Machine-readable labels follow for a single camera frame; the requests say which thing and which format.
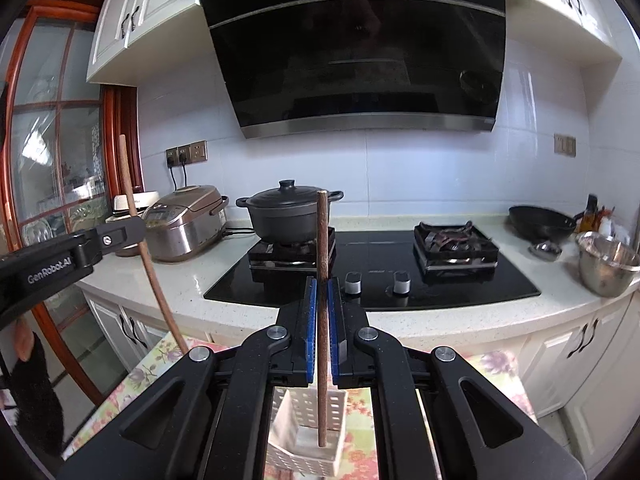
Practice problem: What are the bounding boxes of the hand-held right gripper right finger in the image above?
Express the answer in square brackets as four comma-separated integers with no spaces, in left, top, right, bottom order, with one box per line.
[327,280,588,480]

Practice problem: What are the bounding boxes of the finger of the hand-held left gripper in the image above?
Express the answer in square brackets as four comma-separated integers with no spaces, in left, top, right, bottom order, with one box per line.
[92,216,149,262]

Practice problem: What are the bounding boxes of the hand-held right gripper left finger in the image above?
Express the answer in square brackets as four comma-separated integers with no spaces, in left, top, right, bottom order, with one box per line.
[57,277,321,480]

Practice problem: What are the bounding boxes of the brown wooden chopstick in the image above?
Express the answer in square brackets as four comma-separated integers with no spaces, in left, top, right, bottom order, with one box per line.
[118,134,190,357]
[316,190,332,449]

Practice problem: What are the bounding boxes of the white woven utensil holder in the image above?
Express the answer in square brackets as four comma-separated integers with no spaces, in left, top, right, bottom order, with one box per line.
[265,385,349,479]

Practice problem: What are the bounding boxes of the person's left forearm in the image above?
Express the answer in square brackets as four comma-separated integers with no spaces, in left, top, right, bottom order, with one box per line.
[0,332,66,461]

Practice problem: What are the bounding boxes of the person's left hand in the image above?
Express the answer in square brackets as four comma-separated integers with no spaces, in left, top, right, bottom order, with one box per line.
[14,317,35,362]

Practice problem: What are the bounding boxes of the white kitchen appliance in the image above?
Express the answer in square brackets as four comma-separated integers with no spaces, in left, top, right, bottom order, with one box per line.
[106,190,161,259]

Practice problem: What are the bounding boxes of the steel rice cooker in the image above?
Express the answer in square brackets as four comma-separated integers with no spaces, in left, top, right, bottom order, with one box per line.
[142,184,230,264]

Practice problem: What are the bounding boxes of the black burner grate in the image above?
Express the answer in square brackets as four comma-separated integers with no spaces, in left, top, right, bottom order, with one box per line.
[413,220,501,277]
[248,227,337,284]

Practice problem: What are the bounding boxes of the black glass gas cooktop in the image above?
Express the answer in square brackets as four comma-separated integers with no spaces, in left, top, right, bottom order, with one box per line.
[203,224,542,311]

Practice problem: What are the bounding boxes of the white lower cabinet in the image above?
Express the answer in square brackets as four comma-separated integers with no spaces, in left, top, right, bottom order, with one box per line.
[520,294,640,473]
[81,289,212,378]

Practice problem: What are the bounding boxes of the white cabinet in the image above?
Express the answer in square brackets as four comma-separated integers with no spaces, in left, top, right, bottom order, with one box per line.
[520,294,640,473]
[81,289,212,378]
[86,0,213,87]
[500,0,623,67]

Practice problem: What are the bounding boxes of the black cooking pot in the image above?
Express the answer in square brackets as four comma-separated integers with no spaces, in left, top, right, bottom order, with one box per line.
[236,190,345,245]

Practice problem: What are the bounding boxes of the wooden framed glass door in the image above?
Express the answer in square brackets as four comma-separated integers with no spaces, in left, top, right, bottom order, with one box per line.
[0,0,145,411]

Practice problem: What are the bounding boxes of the floral tablecloth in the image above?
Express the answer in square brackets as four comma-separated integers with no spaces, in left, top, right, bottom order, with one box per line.
[65,330,540,480]

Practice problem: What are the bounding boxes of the black pot lid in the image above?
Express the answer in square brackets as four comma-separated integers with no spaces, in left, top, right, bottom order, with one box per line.
[249,179,327,207]

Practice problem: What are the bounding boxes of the white upper cabinet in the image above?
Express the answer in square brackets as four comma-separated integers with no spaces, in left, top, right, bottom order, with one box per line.
[500,0,623,67]
[86,0,213,87]

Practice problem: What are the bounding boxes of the black wok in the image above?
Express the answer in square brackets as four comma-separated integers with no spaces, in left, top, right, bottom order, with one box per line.
[508,204,579,241]

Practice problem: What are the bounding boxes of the steel mixing bowl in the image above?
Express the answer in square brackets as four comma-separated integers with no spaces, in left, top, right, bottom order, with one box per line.
[574,231,640,297]

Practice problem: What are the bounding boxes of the dark sauce bottle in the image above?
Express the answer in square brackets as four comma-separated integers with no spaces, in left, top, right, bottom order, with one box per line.
[584,193,600,234]

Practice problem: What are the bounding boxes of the black range hood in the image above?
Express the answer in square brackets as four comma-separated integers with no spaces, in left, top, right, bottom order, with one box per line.
[196,0,508,140]

